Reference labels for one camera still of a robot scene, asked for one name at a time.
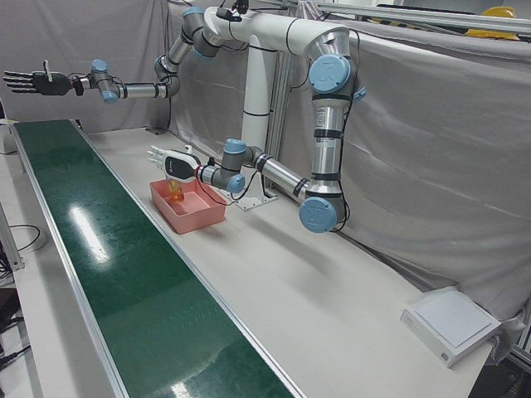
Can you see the UR5e robot arm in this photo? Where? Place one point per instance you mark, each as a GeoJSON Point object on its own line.
{"type": "Point", "coordinates": [141, 90]}
{"type": "Point", "coordinates": [327, 137]}

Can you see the black head camera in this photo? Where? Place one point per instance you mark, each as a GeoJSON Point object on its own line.
{"type": "Point", "coordinates": [228, 13]}

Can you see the grey fabric curtain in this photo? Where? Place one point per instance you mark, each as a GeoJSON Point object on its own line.
{"type": "Point", "coordinates": [456, 145]}
{"type": "Point", "coordinates": [83, 41]}

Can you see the white flat box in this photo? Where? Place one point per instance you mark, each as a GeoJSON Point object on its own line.
{"type": "Point", "coordinates": [448, 323]}

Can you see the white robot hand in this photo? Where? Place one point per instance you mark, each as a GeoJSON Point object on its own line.
{"type": "Point", "coordinates": [178, 166]}

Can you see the orange juice bottle yellow cap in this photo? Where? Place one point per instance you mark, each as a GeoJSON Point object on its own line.
{"type": "Point", "coordinates": [176, 192]}

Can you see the aluminium frame beam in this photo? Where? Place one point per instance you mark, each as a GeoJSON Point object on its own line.
{"type": "Point", "coordinates": [415, 14]}

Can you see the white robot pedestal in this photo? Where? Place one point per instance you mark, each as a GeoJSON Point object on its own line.
{"type": "Point", "coordinates": [255, 103]}

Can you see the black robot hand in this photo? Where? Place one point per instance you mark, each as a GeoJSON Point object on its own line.
{"type": "Point", "coordinates": [50, 85]}

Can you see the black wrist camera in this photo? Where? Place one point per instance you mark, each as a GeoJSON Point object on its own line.
{"type": "Point", "coordinates": [77, 85]}

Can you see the pink plastic basket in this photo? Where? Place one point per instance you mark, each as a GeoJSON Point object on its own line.
{"type": "Point", "coordinates": [199, 219]}

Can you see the aluminium frame leg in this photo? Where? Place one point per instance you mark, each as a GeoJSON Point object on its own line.
{"type": "Point", "coordinates": [10, 244]}

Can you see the white conveyor end box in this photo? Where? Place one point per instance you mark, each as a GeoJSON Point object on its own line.
{"type": "Point", "coordinates": [5, 139]}

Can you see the green conveyor belt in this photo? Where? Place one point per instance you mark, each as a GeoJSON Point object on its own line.
{"type": "Point", "coordinates": [124, 248]}

